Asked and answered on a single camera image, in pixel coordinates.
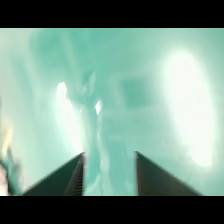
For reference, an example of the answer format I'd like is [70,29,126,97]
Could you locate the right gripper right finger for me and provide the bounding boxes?
[134,150,202,197]

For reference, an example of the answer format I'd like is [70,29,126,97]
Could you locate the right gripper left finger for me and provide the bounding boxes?
[22,151,86,197]

